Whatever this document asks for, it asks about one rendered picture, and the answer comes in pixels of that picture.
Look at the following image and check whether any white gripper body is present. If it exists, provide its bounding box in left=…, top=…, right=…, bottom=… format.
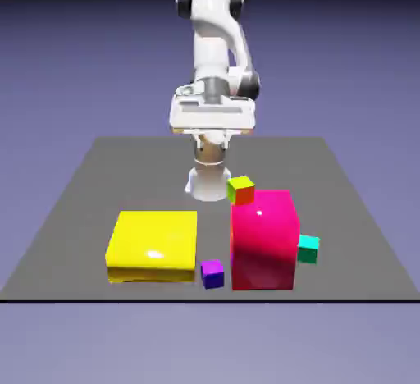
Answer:
left=168, top=94, right=258, bottom=136

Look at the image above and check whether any small lime and orange cube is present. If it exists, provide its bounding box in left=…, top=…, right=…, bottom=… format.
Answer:
left=226, top=175, right=256, bottom=207

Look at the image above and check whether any small purple cube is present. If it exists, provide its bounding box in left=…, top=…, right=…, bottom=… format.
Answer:
left=199, top=258, right=226, bottom=290

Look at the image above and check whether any small teal cube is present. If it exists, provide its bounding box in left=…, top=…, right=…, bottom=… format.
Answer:
left=297, top=234, right=321, bottom=264

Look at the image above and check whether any large pink box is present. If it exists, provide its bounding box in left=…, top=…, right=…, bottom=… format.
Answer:
left=230, top=189, right=302, bottom=292

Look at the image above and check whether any large yellow box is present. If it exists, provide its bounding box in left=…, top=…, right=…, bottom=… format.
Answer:
left=104, top=210, right=199, bottom=284

